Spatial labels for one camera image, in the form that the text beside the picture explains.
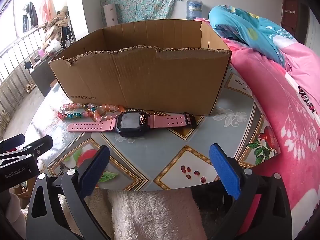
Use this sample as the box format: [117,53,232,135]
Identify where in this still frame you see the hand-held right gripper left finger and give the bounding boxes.
[26,145,112,240]

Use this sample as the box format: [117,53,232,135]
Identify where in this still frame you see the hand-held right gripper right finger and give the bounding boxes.
[209,143,293,240]

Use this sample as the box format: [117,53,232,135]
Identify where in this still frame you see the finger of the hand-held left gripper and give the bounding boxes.
[0,135,54,168]
[0,134,25,153]

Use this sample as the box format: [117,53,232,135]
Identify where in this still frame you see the pink teal bead bracelet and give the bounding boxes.
[57,102,98,121]

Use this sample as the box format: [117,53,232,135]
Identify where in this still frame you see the pink strap digital watch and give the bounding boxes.
[67,110,198,137]

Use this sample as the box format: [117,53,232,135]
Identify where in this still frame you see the orange pink bead bracelet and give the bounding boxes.
[93,104,127,123]

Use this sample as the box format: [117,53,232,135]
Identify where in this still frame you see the brown cardboard box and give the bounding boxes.
[48,19,231,116]

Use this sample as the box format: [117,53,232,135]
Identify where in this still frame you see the dark grey cabinet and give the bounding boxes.
[29,47,68,98]

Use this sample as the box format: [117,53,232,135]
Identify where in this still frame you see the metal railing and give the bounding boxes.
[0,27,50,120]

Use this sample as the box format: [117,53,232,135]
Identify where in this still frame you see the pink floral fleece blanket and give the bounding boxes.
[194,17,320,233]

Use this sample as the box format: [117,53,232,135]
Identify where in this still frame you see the black wheelchair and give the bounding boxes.
[61,26,76,48]

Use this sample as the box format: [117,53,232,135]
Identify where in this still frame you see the beige clothes pile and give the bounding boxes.
[40,6,73,55]

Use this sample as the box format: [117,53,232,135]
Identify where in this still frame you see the dark hanging jacket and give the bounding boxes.
[22,1,38,33]

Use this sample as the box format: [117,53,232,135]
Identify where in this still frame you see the pink hanging garment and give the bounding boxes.
[37,0,57,25]

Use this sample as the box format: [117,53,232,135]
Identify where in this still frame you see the blue patterned quilt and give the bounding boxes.
[208,4,320,90]

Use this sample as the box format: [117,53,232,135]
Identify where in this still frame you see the white paper roll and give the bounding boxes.
[103,4,118,27]

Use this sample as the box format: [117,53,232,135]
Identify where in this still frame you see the large blue water bottle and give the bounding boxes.
[186,0,203,20]

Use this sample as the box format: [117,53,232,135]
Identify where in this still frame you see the brown door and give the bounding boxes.
[281,0,310,45]

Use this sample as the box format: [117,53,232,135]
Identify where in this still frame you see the teal floral hanging cloth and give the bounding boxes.
[100,0,183,24]

